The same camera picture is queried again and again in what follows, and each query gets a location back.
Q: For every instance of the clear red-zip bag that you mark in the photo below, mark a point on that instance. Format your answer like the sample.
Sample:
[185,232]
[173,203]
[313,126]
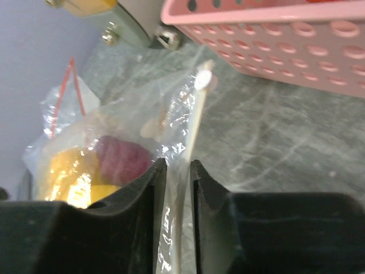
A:
[67,103]

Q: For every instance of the clear white-slider zip bag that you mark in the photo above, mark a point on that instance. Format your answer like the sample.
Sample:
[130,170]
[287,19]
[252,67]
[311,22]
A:
[163,116]

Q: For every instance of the fake purple onion slice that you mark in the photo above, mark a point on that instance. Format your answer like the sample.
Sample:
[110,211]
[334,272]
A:
[121,162]

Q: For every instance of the pink perforated plastic basket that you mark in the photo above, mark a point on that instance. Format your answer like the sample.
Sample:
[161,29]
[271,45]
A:
[315,44]

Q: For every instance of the round pastel mini drawer cabinet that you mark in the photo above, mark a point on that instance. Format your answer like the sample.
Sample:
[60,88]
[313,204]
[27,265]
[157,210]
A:
[136,22]

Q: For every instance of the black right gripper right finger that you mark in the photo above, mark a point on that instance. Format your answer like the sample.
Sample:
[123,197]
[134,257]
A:
[273,232]

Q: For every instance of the fake yellow bell pepper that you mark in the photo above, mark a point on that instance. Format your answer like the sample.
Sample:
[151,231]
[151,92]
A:
[73,176]

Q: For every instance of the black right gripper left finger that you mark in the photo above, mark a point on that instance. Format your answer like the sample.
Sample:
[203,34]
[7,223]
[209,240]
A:
[118,234]

